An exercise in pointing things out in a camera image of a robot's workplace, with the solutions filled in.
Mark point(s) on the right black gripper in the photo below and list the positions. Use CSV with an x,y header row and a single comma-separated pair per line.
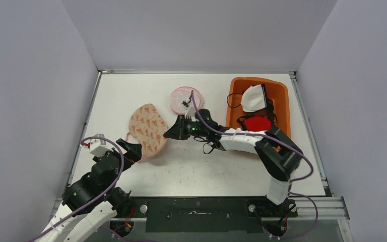
x,y
183,127

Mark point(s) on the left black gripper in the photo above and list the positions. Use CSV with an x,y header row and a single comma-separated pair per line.
x,y
134,150

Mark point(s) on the floral beige bra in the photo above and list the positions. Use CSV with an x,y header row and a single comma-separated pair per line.
x,y
147,127

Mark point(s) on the white mesh pink-trimmed laundry bag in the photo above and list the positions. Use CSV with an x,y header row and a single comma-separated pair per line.
x,y
183,93

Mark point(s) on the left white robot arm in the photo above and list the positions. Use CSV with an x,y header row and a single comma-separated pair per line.
x,y
95,198

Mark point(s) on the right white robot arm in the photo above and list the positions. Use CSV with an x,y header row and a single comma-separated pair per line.
x,y
279,155

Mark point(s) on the dark red bra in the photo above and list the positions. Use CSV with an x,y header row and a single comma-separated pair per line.
x,y
268,111

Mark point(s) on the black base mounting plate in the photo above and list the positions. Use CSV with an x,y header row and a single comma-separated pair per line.
x,y
203,214

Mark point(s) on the orange plastic basin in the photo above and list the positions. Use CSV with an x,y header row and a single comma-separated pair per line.
x,y
277,92

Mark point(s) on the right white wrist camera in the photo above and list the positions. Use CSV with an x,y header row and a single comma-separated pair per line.
x,y
188,109

